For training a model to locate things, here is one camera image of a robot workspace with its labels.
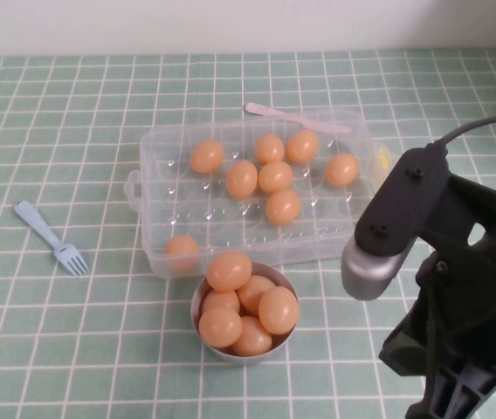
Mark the grey round bowl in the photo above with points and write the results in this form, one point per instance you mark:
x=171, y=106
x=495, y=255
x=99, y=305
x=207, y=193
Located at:
x=213, y=349

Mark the clear plastic egg box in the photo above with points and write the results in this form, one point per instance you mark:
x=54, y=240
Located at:
x=160, y=174

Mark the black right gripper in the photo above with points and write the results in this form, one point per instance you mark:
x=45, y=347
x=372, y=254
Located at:
x=470, y=314

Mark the brown egg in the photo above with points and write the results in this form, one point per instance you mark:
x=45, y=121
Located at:
x=302, y=146
x=283, y=206
x=270, y=149
x=207, y=156
x=342, y=169
x=181, y=253
x=222, y=300
x=252, y=297
x=275, y=176
x=229, y=271
x=254, y=338
x=219, y=327
x=278, y=310
x=242, y=178

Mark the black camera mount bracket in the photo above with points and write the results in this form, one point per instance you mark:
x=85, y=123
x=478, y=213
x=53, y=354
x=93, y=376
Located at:
x=401, y=205

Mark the green checked tablecloth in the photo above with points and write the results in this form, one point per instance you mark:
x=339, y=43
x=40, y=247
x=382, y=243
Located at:
x=99, y=349

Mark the light blue plastic fork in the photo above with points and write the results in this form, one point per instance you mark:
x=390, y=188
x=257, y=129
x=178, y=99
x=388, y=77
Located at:
x=34, y=218

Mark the pink plastic utensil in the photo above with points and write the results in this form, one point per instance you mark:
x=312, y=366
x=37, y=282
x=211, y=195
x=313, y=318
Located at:
x=256, y=108

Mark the yellow plastic utensil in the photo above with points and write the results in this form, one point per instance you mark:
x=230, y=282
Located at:
x=384, y=159

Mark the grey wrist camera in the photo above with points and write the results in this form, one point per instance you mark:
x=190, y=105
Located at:
x=370, y=279

